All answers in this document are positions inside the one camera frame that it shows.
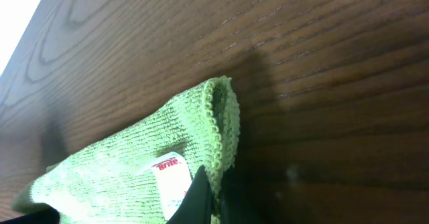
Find light green microfiber cloth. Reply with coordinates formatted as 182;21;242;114
12;76;240;223

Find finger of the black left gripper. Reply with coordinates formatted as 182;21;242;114
1;209;60;224

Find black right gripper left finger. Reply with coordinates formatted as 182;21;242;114
167;166;212;224

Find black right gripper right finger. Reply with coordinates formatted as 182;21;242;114
220;167;263;224

